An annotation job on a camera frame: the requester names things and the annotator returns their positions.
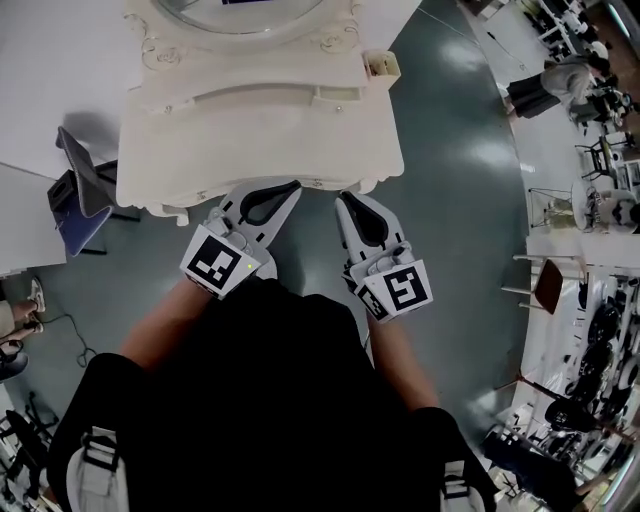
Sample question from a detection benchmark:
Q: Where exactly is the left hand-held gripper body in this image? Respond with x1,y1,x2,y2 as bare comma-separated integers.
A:
179,206,279,302

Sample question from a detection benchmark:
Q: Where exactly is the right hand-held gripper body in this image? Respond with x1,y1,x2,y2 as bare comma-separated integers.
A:
341,232,434,325

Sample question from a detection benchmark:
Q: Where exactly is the cream dressing table drawer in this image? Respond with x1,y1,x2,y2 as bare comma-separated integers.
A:
310,84,367,110

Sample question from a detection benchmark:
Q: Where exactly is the person's right forearm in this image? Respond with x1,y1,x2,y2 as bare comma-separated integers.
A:
366,308,442,412

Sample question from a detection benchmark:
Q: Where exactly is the person's left forearm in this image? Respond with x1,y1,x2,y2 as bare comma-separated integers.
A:
119,273,214,372

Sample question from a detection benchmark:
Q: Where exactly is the cream dressing table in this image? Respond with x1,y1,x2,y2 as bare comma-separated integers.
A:
115,0,406,227

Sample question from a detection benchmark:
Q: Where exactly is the oval dressing table mirror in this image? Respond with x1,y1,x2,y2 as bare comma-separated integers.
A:
153,0,324,37

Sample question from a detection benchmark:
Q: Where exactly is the blue board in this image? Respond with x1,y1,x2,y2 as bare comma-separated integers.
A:
53,203,110,257

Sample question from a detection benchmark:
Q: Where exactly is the person's black shirt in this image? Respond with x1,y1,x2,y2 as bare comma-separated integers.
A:
46,276,501,512

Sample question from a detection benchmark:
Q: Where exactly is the grey folded stand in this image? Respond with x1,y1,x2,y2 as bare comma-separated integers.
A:
56,125,119,219

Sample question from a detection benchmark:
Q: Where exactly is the small white open box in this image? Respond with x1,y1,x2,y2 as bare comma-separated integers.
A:
361,49,402,81

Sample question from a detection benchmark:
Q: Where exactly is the brown wooden chair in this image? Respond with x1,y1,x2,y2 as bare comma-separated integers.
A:
501,253,590,317

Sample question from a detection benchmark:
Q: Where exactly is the black box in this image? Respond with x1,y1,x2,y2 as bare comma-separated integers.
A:
46,169,82,213

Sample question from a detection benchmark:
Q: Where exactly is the long white cluttered table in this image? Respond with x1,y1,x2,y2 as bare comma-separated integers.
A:
492,232,640,481

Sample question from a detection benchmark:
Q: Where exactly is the white side table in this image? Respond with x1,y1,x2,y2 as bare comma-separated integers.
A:
0,162,69,278

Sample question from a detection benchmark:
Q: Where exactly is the small round white table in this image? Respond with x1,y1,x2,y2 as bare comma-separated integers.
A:
570,178,604,232

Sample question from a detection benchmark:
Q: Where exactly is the black metal chair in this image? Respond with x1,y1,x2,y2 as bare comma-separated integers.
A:
574,133,632,182

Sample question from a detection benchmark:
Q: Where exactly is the black office chair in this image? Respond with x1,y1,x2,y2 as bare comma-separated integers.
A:
0,392,60,504

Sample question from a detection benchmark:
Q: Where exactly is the black floor cable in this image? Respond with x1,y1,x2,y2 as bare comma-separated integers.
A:
43,311,97,368

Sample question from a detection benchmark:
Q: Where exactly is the grey backpack strap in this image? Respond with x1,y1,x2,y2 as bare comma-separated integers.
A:
64,424,127,512
438,458,485,512

